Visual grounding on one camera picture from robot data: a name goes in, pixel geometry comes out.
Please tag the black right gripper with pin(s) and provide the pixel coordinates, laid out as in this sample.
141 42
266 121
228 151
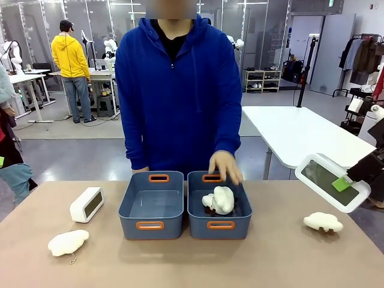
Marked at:
365 169

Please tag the large white digital clock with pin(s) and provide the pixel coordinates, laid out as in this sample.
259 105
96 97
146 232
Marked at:
331 183

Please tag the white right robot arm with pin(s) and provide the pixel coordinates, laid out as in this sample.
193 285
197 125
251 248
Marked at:
377 120

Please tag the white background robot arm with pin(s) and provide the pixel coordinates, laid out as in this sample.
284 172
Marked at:
12 55

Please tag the small white digital clock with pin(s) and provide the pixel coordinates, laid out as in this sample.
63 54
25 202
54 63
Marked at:
87 205

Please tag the person's left hand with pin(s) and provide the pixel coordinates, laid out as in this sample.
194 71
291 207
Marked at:
225 166

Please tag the white side table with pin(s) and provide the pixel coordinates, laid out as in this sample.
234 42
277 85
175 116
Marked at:
303 133

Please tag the black utility cart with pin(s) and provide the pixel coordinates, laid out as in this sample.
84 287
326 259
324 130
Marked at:
358 109

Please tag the black tripod stand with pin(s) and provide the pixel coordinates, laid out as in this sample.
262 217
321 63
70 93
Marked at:
306 69

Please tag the black clothes rack with coats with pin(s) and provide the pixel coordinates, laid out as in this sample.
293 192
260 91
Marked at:
361 61

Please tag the wooden shoe rack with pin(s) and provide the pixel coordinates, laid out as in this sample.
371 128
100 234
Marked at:
262 80

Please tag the person in blue hoodie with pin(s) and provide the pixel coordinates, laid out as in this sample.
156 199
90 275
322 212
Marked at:
178 96

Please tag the grey plastic stool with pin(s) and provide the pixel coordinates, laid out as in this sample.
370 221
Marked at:
105 105

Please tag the person in yellow hoodie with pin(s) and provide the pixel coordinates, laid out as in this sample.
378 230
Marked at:
72 69

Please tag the white height-adjustable desk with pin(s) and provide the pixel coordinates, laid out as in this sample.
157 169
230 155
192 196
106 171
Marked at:
30 87

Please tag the person in teal trousers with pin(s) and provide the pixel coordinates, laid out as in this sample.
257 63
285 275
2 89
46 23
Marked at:
10 144

